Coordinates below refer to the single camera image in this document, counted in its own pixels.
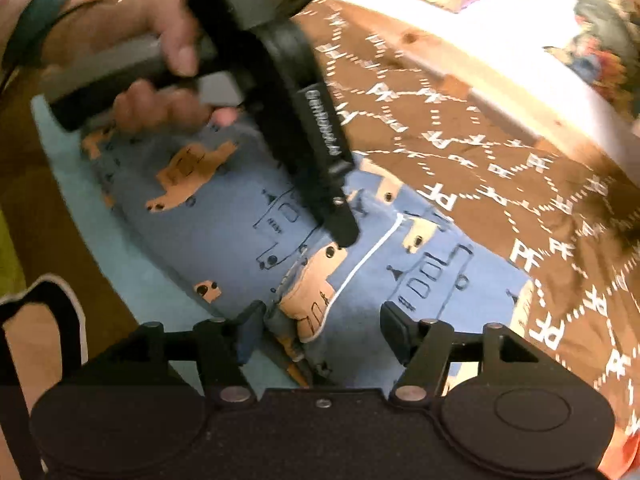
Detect blue printed pants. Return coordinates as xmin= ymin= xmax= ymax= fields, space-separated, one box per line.
xmin=80 ymin=110 xmax=532 ymax=387

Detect dark green wall poster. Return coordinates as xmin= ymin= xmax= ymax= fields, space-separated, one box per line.
xmin=544 ymin=0 xmax=640 ymax=123

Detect wooden bed frame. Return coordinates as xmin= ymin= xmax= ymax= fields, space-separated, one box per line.
xmin=320 ymin=0 xmax=626 ymax=176

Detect person's left hand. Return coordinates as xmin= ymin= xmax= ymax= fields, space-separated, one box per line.
xmin=47 ymin=0 xmax=238 ymax=133

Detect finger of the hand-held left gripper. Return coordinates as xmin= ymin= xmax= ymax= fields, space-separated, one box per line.
xmin=272 ymin=82 xmax=362 ymax=249

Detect person's left forearm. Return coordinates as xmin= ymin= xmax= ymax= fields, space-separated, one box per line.
xmin=0 ymin=0 xmax=81 ymax=93

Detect brown patterned blanket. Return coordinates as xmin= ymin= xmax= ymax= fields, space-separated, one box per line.
xmin=0 ymin=0 xmax=640 ymax=480

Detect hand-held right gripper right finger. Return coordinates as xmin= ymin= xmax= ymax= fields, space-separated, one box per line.
xmin=380 ymin=302 xmax=541 ymax=407

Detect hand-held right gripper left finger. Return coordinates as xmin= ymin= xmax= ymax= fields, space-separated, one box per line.
xmin=120 ymin=300 xmax=268 ymax=408

